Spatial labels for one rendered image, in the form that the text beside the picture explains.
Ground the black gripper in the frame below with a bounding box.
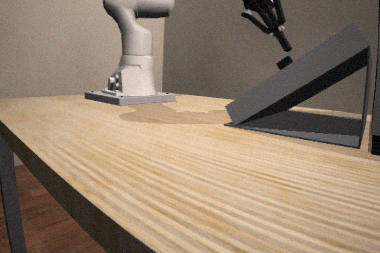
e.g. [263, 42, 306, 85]
[241, 0, 292, 52]

